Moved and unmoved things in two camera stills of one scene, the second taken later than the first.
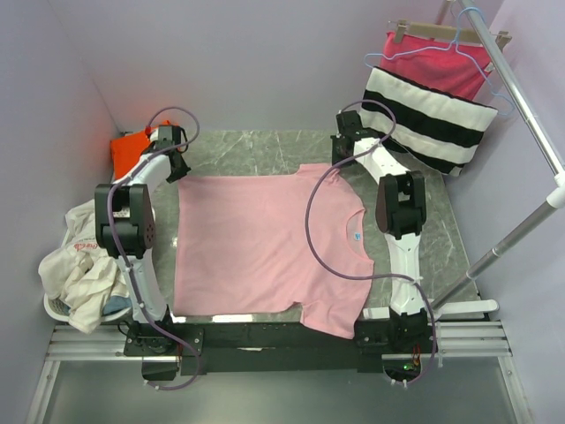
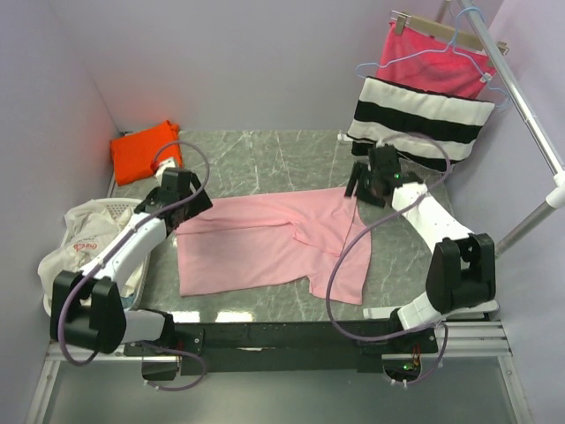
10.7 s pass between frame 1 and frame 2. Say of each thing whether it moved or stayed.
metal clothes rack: stayed
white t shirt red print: stayed
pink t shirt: moved
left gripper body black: moved
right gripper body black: moved
